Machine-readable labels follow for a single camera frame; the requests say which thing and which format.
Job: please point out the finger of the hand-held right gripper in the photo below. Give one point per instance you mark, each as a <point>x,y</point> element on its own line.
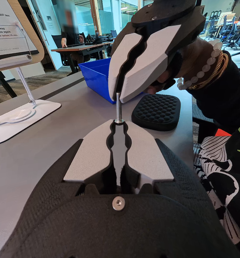
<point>118,60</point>
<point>152,58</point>

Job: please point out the black chair armrest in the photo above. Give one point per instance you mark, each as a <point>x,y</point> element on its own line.
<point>200,112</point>

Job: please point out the instruction poster on tan board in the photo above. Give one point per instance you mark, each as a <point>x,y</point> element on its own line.
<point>11,30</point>

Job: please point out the row of black office chairs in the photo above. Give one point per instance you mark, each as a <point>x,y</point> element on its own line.
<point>232,30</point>

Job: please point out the white poster stand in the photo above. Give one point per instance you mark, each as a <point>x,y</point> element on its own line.
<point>41,112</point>

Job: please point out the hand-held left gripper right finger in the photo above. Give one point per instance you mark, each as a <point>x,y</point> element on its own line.
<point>150,159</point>

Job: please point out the black honeycomb wrist rest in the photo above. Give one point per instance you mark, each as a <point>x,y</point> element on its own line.
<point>156,112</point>

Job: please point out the black angled table legs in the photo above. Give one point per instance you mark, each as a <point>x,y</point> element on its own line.
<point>5,84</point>

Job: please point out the blue plastic bin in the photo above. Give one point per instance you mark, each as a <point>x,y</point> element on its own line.
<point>95,76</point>

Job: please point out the black keyboard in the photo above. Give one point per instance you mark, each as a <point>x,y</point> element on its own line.
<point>75,45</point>

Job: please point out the wood-topped office desk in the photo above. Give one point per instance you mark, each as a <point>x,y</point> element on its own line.
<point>75,48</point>

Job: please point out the black white patterned pants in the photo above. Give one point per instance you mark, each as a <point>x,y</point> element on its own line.
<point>212,157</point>

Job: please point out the long steel hex bolt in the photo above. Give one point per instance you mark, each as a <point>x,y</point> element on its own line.
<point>119,108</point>

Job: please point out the person's right hand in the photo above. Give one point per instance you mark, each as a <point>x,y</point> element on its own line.
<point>196,54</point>

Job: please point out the black backpack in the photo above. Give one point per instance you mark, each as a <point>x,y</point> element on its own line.
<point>89,37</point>

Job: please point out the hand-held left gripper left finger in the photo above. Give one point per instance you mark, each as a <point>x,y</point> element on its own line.
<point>87,159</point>

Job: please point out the person's right forearm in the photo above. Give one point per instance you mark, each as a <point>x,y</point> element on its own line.
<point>222,96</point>

